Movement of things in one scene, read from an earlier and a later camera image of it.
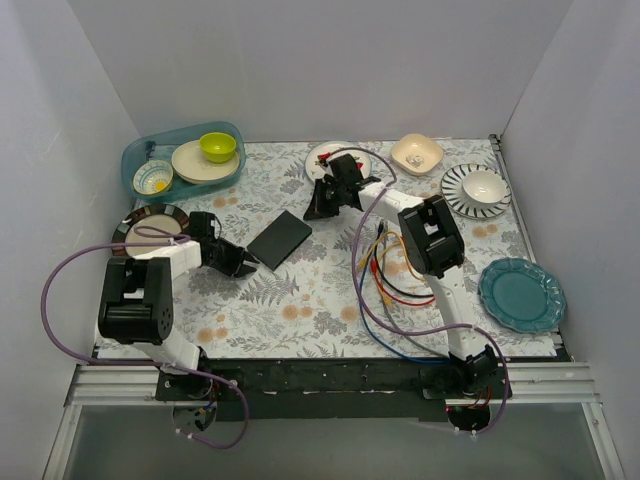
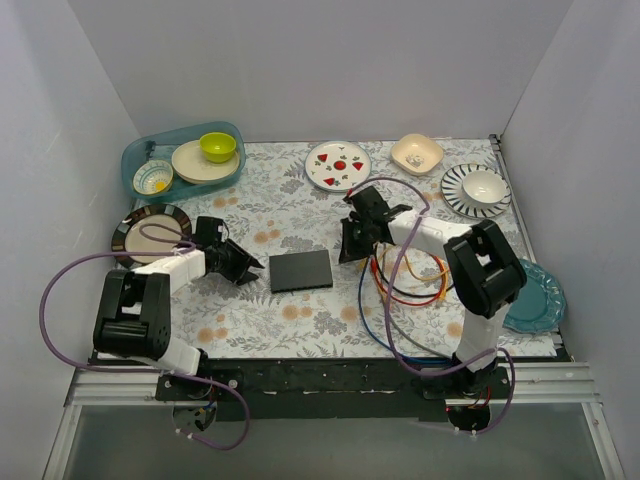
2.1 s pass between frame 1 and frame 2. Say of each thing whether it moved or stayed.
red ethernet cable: stayed
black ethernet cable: stayed
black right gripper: moved
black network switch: moved
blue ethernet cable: stayed
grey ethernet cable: stayed
